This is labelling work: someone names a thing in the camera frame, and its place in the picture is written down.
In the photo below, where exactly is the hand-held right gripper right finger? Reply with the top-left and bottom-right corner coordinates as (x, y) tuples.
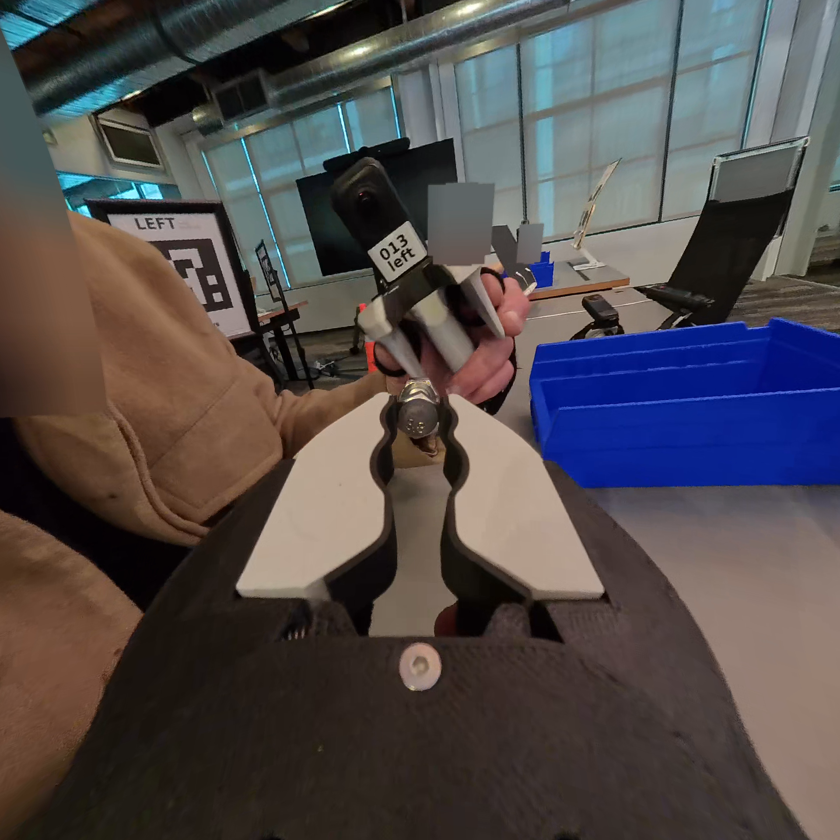
(441, 394), (605, 634)

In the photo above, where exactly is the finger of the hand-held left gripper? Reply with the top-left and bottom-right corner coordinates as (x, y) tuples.
(458, 264), (508, 341)
(356, 297), (426, 382)

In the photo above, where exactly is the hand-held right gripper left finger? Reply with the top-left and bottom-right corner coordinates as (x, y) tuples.
(235, 392), (399, 621)

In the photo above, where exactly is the steel hex bolt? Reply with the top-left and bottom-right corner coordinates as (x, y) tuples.
(395, 397), (441, 439)

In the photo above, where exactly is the blue plastic bin with divider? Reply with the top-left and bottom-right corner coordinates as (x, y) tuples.
(529, 318), (840, 490)

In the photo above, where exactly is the wood top office desk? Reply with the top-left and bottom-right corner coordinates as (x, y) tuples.
(525, 262), (631, 303)

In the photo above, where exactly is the grey desk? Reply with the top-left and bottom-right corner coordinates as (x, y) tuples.
(367, 289), (840, 840)

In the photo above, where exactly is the person's left hand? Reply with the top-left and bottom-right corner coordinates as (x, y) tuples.
(451, 270), (534, 404)

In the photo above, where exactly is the orange safety cone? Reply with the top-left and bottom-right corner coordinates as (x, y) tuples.
(356, 301), (382, 374)

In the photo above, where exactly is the dark board document stand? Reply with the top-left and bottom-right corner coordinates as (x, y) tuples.
(492, 223), (546, 294)

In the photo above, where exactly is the large black monitor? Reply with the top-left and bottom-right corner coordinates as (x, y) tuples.
(295, 138), (458, 277)

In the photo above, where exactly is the white document stand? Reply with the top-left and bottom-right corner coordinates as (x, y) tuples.
(570, 157), (623, 270)

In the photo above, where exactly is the white air vent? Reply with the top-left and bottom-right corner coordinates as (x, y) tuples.
(210, 69), (270, 122)

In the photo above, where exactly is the person's tan coat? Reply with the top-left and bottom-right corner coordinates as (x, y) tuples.
(0, 213), (290, 834)

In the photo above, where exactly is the white printed tag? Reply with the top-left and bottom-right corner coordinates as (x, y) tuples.
(85, 199), (260, 339)

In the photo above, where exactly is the black handle device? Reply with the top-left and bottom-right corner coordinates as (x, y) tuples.
(571, 294), (623, 341)

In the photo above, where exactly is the silver air duct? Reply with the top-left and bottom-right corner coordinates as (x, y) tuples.
(26, 0), (572, 119)

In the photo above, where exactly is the black wall screen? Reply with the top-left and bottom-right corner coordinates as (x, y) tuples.
(97, 120), (163, 169)

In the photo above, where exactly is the silver sign frame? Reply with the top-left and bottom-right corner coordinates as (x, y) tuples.
(712, 136), (809, 201)

